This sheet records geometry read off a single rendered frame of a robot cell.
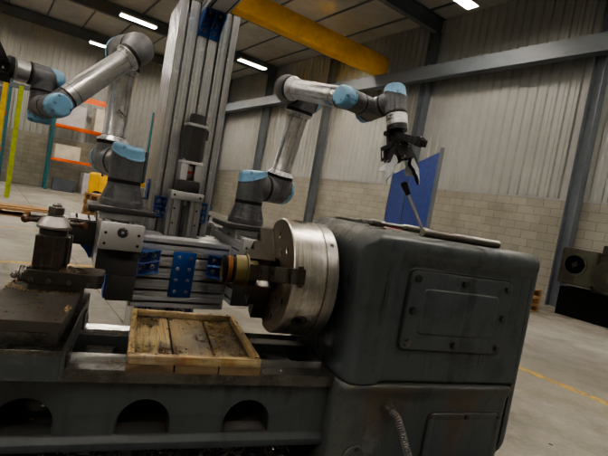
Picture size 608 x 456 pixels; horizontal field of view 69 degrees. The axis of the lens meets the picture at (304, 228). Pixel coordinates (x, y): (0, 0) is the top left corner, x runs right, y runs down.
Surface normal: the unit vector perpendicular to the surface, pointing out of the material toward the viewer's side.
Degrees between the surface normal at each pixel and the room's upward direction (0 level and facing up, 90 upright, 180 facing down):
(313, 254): 58
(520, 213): 90
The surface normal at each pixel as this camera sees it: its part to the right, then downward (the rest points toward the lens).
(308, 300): 0.29, 0.29
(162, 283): 0.46, 0.13
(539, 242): -0.80, -0.11
